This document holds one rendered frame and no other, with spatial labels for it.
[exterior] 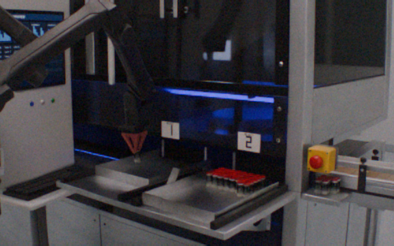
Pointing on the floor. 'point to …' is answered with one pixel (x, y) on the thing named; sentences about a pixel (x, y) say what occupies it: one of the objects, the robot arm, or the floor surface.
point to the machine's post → (299, 118)
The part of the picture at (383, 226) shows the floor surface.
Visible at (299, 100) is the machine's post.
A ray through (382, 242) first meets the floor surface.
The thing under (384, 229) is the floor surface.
